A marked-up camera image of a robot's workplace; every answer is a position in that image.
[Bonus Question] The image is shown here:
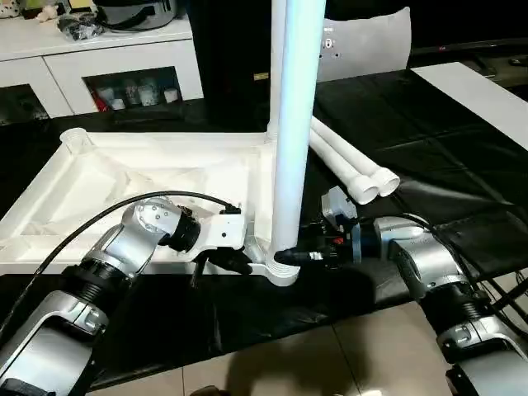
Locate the white flat board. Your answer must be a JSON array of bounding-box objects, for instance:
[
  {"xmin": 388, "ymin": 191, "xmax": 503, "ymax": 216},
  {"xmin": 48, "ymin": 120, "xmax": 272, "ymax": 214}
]
[{"xmin": 412, "ymin": 61, "xmax": 528, "ymax": 153}]

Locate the white cabinet with glass doors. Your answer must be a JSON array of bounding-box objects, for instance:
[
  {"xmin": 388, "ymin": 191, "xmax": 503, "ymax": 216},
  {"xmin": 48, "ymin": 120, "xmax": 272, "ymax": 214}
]
[{"xmin": 0, "ymin": 18, "xmax": 206, "ymax": 125}]

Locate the thin black metal rail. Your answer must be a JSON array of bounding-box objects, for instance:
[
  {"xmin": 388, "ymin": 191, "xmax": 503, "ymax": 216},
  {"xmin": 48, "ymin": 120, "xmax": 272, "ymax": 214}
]
[{"xmin": 412, "ymin": 39, "xmax": 528, "ymax": 55}]

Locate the small yellow-faced box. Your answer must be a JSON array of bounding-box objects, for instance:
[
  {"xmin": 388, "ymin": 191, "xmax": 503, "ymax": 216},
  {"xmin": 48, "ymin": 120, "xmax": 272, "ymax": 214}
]
[{"xmin": 67, "ymin": 0, "xmax": 99, "ymax": 14}]

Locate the small white plush toy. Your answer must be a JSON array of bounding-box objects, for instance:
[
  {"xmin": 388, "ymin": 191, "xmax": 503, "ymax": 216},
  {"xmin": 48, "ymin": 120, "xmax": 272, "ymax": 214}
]
[{"xmin": 36, "ymin": 2, "xmax": 59, "ymax": 23}]

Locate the grey cushion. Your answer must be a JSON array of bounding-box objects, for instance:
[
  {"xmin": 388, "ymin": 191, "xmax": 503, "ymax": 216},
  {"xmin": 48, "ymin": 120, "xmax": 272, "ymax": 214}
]
[{"xmin": 315, "ymin": 7, "xmax": 413, "ymax": 84}]

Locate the grey round bag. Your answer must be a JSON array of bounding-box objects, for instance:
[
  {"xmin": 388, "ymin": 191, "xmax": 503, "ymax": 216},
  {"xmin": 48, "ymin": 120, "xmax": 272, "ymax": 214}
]
[{"xmin": 97, "ymin": 0, "xmax": 191, "ymax": 31}]

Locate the white plastic table leg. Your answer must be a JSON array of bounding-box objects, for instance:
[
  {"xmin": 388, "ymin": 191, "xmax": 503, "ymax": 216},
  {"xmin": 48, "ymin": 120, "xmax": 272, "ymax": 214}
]
[
  {"xmin": 309, "ymin": 119, "xmax": 381, "ymax": 206},
  {"xmin": 270, "ymin": 0, "xmax": 328, "ymax": 257},
  {"xmin": 315, "ymin": 117, "xmax": 402, "ymax": 198},
  {"xmin": 266, "ymin": 0, "xmax": 290, "ymax": 146}
]

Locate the dark clutter pile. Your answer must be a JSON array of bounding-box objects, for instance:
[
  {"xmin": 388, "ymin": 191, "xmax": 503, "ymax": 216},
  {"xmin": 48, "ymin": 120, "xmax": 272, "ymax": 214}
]
[{"xmin": 56, "ymin": 14, "xmax": 107, "ymax": 43}]

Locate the white plastic table top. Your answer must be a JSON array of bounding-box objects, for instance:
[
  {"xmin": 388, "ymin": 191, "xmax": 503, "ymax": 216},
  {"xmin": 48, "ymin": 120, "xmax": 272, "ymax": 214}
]
[{"xmin": 0, "ymin": 127, "xmax": 305, "ymax": 289}]

